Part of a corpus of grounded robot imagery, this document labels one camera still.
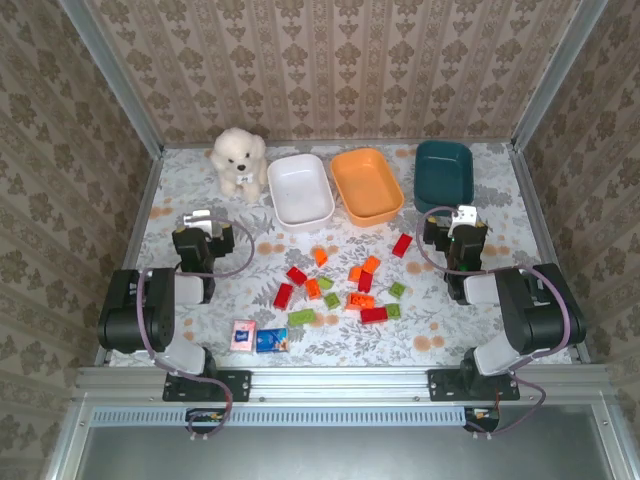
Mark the red lego brick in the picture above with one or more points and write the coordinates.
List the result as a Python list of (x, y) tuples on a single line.
[(365, 281), (283, 295), (296, 275), (374, 315), (402, 245)]

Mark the green square lego brick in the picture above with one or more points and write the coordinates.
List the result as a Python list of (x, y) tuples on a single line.
[(393, 310), (397, 289), (331, 300), (325, 283)]

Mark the orange long lego brick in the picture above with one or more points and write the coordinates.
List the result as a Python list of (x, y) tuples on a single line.
[(360, 301)]

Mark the green long lego brick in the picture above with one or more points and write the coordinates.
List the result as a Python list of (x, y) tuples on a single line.
[(301, 317)]

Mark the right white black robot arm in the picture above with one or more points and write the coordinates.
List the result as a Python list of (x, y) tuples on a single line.
[(540, 310)]

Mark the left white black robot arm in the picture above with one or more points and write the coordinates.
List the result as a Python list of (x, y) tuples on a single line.
[(135, 310)]

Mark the floral patterned tablecloth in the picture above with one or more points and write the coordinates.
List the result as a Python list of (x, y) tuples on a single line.
[(450, 325)]

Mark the teal plastic container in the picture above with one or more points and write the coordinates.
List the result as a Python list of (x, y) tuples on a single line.
[(442, 170)]

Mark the pink tissue pack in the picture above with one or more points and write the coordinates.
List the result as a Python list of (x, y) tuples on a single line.
[(243, 336)]

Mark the white plush dog toy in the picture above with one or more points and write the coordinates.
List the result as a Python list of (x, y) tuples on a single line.
[(237, 150)]

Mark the blue tissue pack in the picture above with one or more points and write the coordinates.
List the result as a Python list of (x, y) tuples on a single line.
[(272, 340)]

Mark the white plastic container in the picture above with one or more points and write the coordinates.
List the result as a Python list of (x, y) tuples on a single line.
[(300, 190)]

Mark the orange plastic container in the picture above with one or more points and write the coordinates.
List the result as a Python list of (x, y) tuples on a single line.
[(367, 185)]

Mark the grey metal tray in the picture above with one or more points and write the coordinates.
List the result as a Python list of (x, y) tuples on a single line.
[(325, 455)]

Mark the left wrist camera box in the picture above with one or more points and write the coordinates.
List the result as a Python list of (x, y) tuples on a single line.
[(197, 218)]

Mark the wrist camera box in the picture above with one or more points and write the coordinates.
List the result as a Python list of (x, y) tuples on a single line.
[(197, 218), (465, 216)]

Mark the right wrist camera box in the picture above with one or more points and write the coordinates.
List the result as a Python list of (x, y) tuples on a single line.
[(465, 216)]

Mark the aluminium side rail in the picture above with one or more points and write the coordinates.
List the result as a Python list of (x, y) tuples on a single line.
[(131, 250), (540, 225)]

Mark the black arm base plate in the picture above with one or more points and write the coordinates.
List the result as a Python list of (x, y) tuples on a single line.
[(442, 385), (240, 385)]

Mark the aluminium mounting rail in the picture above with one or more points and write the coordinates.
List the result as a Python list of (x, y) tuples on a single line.
[(340, 382)]

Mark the aluminium frame post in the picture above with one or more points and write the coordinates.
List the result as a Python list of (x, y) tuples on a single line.
[(555, 75), (121, 85)]

